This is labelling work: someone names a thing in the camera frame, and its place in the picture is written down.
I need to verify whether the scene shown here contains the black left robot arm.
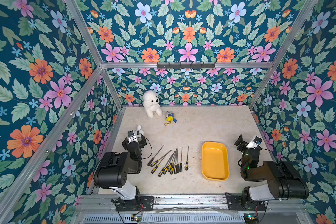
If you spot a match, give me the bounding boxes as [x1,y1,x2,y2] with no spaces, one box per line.
[93,135,147,203]

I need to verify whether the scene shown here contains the white plush seal toy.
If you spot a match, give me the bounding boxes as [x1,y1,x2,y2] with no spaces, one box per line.
[143,91,162,118]

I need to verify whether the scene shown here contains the black wall hook rail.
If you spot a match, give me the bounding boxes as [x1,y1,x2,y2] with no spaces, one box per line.
[156,62,216,70]

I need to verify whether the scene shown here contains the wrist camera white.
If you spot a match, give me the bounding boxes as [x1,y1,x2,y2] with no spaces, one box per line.
[127,131,142,143]
[246,136,263,149]

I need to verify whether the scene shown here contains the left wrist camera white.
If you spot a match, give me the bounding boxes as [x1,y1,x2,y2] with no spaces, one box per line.
[127,131,142,143]

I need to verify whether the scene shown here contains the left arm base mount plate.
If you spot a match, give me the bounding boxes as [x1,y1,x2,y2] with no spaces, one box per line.
[115,196,155,212]

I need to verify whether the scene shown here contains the file tool yellow-black handle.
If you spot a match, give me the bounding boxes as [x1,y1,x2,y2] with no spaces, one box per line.
[185,146,189,171]
[163,151,175,175]
[174,149,179,175]
[147,145,164,166]
[170,149,177,175]
[151,152,171,174]
[179,147,183,173]
[158,152,175,177]
[150,150,171,167]

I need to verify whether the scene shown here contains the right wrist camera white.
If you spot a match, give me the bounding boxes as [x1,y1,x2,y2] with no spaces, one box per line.
[246,136,263,149]

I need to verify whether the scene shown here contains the yellow blue small toy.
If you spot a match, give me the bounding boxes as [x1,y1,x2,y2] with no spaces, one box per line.
[164,111,177,126]

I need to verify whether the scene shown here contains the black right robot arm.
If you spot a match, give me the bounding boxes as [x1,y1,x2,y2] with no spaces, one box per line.
[234,135,309,204]

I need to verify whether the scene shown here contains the yellow plastic storage tray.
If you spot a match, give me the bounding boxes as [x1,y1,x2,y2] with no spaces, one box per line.
[202,141,230,182]

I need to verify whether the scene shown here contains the small white robot figurine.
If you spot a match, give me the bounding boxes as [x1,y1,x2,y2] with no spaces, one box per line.
[136,125,144,136]

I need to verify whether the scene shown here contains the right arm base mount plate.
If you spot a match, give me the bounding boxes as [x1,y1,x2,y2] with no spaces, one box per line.
[225,192,266,211]

